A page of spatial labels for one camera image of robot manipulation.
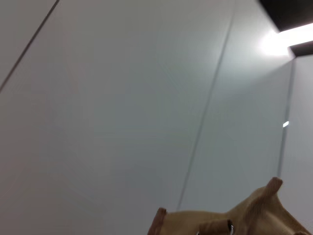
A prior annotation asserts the khaki fabric food bag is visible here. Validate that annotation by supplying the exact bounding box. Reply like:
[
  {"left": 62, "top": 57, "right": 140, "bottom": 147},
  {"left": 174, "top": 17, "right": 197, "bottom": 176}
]
[{"left": 149, "top": 176, "right": 313, "bottom": 235}]

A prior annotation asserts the white ceiling light strip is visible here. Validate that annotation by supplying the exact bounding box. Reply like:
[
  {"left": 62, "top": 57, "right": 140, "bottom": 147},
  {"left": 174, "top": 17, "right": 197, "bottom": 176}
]
[{"left": 259, "top": 23, "right": 313, "bottom": 56}]

